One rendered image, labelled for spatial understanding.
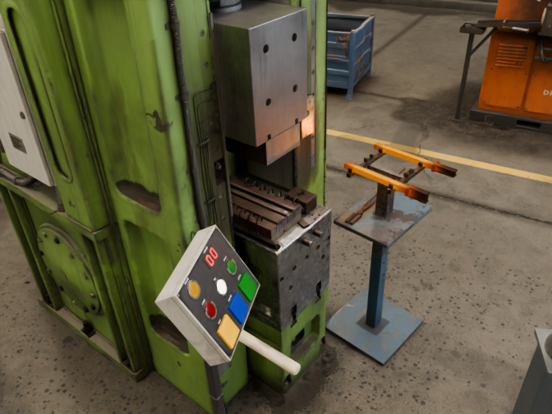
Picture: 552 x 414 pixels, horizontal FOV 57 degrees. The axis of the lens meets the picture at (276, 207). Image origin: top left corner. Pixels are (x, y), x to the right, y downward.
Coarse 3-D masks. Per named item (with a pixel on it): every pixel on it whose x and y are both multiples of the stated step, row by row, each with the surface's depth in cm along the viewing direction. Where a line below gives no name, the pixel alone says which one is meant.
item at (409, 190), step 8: (352, 168) 227; (360, 168) 226; (368, 176) 223; (376, 176) 220; (384, 176) 220; (384, 184) 218; (400, 184) 214; (408, 192) 211; (416, 192) 209; (424, 192) 206; (424, 200) 208
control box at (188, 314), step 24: (192, 240) 168; (216, 240) 166; (192, 264) 152; (216, 264) 161; (240, 264) 172; (168, 288) 147; (216, 288) 157; (168, 312) 146; (192, 312) 145; (216, 312) 153; (192, 336) 149; (216, 336) 150; (216, 360) 153
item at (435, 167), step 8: (376, 144) 244; (384, 152) 242; (392, 152) 238; (400, 152) 237; (408, 160) 234; (416, 160) 231; (424, 160) 230; (432, 168) 226; (440, 168) 225; (448, 168) 222; (448, 176) 223
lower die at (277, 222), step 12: (240, 180) 231; (252, 192) 221; (264, 192) 222; (240, 204) 215; (252, 204) 215; (288, 204) 214; (252, 216) 209; (264, 216) 207; (276, 216) 207; (288, 216) 208; (300, 216) 216; (252, 228) 208; (264, 228) 203; (276, 228) 204; (288, 228) 212
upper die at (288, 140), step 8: (288, 128) 188; (296, 128) 191; (280, 136) 185; (288, 136) 189; (296, 136) 193; (232, 144) 191; (240, 144) 188; (264, 144) 180; (272, 144) 183; (280, 144) 187; (288, 144) 191; (296, 144) 195; (232, 152) 193; (240, 152) 191; (248, 152) 188; (256, 152) 185; (264, 152) 182; (272, 152) 184; (280, 152) 188; (256, 160) 187; (264, 160) 184; (272, 160) 186
